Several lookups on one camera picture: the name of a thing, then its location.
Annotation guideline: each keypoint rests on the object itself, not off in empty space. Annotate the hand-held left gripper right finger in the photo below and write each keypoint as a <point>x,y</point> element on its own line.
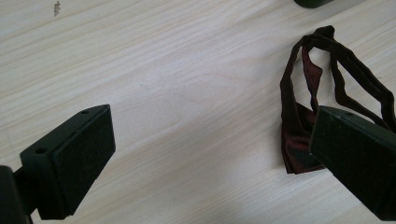
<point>358,155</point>

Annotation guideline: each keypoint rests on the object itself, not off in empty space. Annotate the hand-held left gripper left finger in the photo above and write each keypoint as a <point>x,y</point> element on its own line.
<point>71,161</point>

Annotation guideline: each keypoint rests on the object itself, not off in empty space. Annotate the dark red bow tie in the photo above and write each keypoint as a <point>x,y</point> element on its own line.
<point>294,121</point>

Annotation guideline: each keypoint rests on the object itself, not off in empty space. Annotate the dark object at table edge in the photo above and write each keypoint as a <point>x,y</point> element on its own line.
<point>312,2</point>

